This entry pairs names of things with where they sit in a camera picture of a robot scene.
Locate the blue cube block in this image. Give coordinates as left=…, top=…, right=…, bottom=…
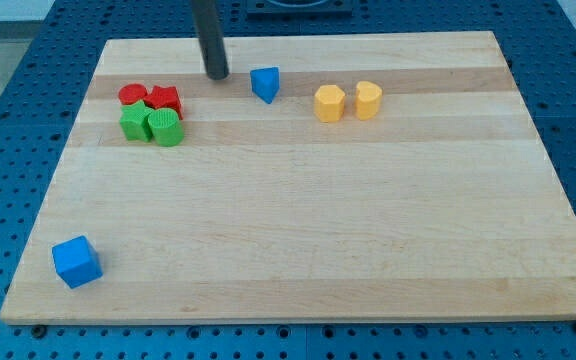
left=52, top=236, right=103, bottom=289

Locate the yellow hexagon block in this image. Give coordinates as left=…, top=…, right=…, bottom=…
left=314, top=85, right=345, bottom=123

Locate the blue triangle block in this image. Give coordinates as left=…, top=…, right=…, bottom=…
left=250, top=67, right=280, bottom=104

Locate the yellow crescent block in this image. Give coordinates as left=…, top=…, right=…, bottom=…
left=355, top=81, right=383, bottom=120

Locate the green cylinder block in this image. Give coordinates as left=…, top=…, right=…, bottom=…
left=147, top=108, right=184, bottom=147

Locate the red star block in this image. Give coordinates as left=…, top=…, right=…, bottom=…
left=143, top=85, right=183, bottom=119

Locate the wooden board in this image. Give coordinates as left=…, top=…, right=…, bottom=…
left=0, top=31, right=576, bottom=325

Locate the green star block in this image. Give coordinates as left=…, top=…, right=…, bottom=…
left=119, top=100, right=153, bottom=142

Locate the red cylinder block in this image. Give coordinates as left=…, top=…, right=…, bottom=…
left=117, top=83, right=148, bottom=105

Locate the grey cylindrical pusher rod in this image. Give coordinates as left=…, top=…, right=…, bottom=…
left=190, top=0, right=229, bottom=81

